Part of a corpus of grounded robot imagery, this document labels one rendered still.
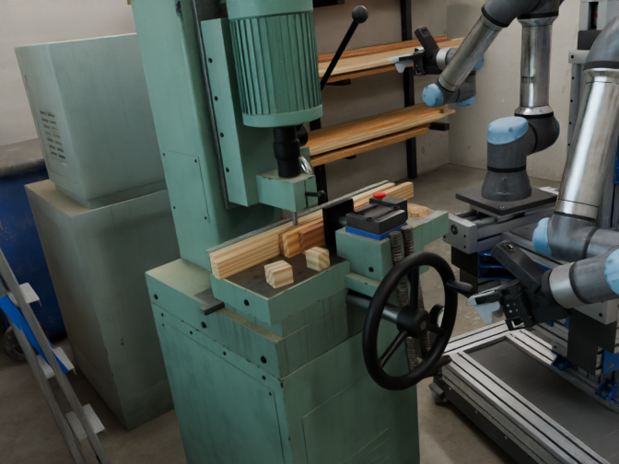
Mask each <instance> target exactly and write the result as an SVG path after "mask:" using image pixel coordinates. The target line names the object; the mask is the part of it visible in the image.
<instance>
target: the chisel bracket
mask: <svg viewBox="0 0 619 464"><path fill-rule="evenodd" d="M256 183H257V190H258V196H259V203H264V204H268V205H272V206H275V207H278V208H282V209H286V210H289V211H290V212H292V213H294V212H298V211H301V210H304V209H306V208H309V207H311V206H313V205H316V204H318V198H317V197H312V196H305V192H306V191H311V192H317V186H316V178H315V176H314V175H310V174H305V173H300V174H299V175H297V176H293V177H280V176H279V175H278V168H275V169H272V170H269V171H266V172H264V173H260V174H257V175H256Z"/></svg>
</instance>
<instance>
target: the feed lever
mask: <svg viewBox="0 0 619 464"><path fill-rule="evenodd" d="M352 19H353V22H352V24H351V26H350V27H349V29H348V31H347V32H346V34H345V37H344V38H343V40H342V42H341V44H340V46H339V48H338V50H337V51H336V53H335V55H334V57H333V59H332V61H331V62H330V64H329V66H328V68H327V70H326V72H325V74H324V75H323V77H322V79H321V82H320V84H321V92H322V90H323V88H324V86H325V85H326V83H327V81H328V79H329V77H330V76H331V74H332V72H333V69H334V68H335V66H336V65H337V63H338V61H339V59H340V58H341V56H342V54H343V52H344V50H345V48H346V46H347V44H348V42H349V41H350V40H351V38H352V36H353V34H354V32H355V30H356V28H357V26H358V24H361V23H364V22H365V21H366V20H367V19H368V10H367V9H366V8H365V7H364V6H357V7H355V8H354V10H353V12H352ZM303 124H304V123H303ZM303 124H299V125H296V130H297V139H298V140H299V145H300V146H304V145H305V144H306V143H307V142H308V133H307V130H306V128H305V127H304V126H303Z"/></svg>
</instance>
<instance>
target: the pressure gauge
mask: <svg viewBox="0 0 619 464"><path fill-rule="evenodd" d="M443 312H444V305H441V304H436V305H435V306H433V307H432V308H431V310H430V312H429V316H430V319H431V323H430V324H432V325H435V326H437V327H440V325H441V321H442V318H443Z"/></svg>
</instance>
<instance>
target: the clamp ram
mask: <svg viewBox="0 0 619 464"><path fill-rule="evenodd" d="M351 211H354V200H353V198H349V197H348V198H346V199H343V200H342V201H339V202H337V203H333V204H330V205H328V206H325V207H323V208H322V217H323V226H324V236H325V244H328V245H331V244H333V243H335V242H336V239H335V231H336V230H338V229H341V228H343V227H345V226H346V216H345V215H346V214H349V213H351Z"/></svg>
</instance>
